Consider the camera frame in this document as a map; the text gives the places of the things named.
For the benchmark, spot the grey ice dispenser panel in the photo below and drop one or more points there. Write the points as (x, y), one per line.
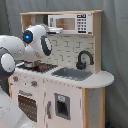
(62, 106)

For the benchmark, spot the black toy faucet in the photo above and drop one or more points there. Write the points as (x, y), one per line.
(81, 64)

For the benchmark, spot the grey cabinet door handle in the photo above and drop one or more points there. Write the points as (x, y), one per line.
(48, 109)

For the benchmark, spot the black toy stovetop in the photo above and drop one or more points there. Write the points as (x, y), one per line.
(42, 67)

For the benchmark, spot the silver metal pot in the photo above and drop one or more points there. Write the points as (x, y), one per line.
(32, 64)

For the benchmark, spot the wooden toy kitchen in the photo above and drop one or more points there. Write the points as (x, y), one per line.
(87, 97)

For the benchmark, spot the white toy microwave door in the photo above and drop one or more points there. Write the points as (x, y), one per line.
(72, 23)

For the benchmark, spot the left red stove knob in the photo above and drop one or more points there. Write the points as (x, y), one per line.
(15, 78)

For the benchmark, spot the right red stove knob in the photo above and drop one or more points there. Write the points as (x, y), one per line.
(34, 84)

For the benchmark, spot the oven door with window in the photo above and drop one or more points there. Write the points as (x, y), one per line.
(28, 104)

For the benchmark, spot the red stove knob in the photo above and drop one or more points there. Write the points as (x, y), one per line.
(34, 84)
(15, 78)

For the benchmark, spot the grey toy sink basin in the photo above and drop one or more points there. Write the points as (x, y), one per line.
(72, 74)

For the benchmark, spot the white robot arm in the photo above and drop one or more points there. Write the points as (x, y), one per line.
(33, 46)

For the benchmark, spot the grey range hood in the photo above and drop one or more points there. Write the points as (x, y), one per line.
(39, 19)

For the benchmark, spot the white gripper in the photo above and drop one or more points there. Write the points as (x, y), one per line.
(54, 30)

